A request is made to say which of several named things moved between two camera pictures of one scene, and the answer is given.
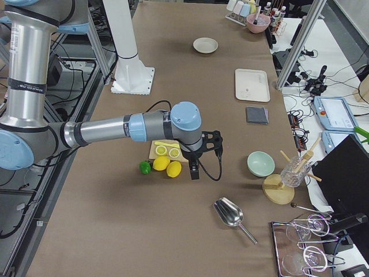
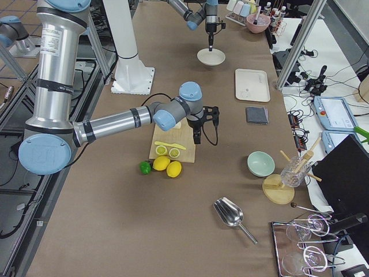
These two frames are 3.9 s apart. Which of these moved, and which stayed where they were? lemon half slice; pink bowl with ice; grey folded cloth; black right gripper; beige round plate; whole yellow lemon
Moved: black right gripper; beige round plate
Stayed: whole yellow lemon; grey folded cloth; pink bowl with ice; lemon half slice
